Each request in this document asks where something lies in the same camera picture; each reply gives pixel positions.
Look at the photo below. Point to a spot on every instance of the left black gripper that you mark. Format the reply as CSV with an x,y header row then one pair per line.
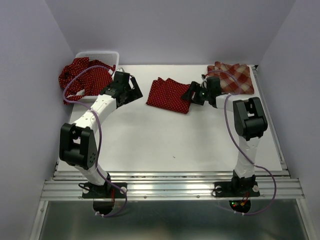
x,y
134,94

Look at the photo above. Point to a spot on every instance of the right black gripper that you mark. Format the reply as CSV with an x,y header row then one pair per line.
x,y
194,87

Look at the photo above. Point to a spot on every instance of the red polka dot skirt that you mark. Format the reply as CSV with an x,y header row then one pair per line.
x,y
85,77
167,95

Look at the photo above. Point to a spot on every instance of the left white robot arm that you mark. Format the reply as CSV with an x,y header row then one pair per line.
x,y
78,146

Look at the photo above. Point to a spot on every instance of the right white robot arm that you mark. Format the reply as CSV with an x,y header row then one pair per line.
x,y
250,123

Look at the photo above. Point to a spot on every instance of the white plastic basket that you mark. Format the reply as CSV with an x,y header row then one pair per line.
x,y
107,57

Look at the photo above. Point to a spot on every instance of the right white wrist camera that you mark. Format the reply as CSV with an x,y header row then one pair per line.
x,y
203,81

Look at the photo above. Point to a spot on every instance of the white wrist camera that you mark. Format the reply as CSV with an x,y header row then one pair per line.
x,y
203,81
112,72

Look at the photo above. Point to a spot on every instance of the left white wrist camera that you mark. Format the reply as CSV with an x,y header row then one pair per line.
x,y
112,72

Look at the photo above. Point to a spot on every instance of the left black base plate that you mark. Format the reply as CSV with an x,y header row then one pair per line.
x,y
117,191

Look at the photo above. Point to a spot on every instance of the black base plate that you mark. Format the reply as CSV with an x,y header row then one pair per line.
x,y
117,191
226,189

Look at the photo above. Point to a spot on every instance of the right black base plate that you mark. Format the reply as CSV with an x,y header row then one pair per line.
x,y
226,189

